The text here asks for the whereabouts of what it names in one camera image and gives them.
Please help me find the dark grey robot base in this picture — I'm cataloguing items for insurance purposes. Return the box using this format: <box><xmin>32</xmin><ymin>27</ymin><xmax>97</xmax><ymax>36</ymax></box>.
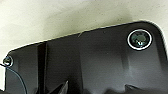
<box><xmin>0</xmin><ymin>20</ymin><xmax>168</xmax><ymax>94</ymax></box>

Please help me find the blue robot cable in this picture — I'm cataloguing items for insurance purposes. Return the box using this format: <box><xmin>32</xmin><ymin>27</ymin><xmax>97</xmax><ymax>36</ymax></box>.
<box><xmin>0</xmin><ymin>63</ymin><xmax>30</xmax><ymax>94</ymax></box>

